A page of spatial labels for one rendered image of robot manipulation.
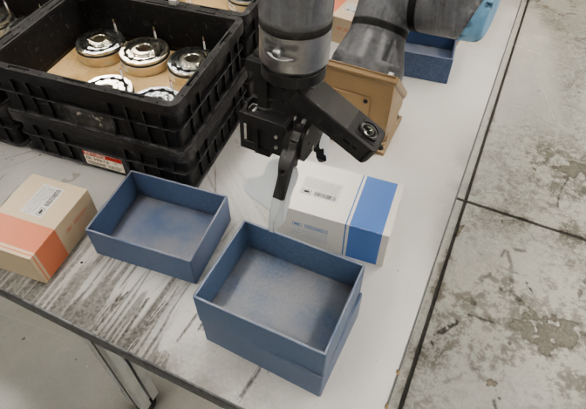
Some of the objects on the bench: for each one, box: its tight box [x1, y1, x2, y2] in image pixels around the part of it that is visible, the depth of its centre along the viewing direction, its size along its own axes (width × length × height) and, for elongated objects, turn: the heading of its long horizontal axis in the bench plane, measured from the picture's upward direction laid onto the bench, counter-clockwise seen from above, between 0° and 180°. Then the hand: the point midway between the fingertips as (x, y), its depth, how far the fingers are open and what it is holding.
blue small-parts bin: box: [85, 170, 231, 284], centre depth 91 cm, size 20×15×7 cm
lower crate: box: [8, 69, 248, 187], centre depth 108 cm, size 40×30×12 cm
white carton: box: [276, 160, 405, 267], centre depth 91 cm, size 20×12×9 cm, turn 70°
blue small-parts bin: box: [201, 292, 362, 397], centre depth 79 cm, size 20×15×7 cm
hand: (303, 196), depth 68 cm, fingers open, 14 cm apart
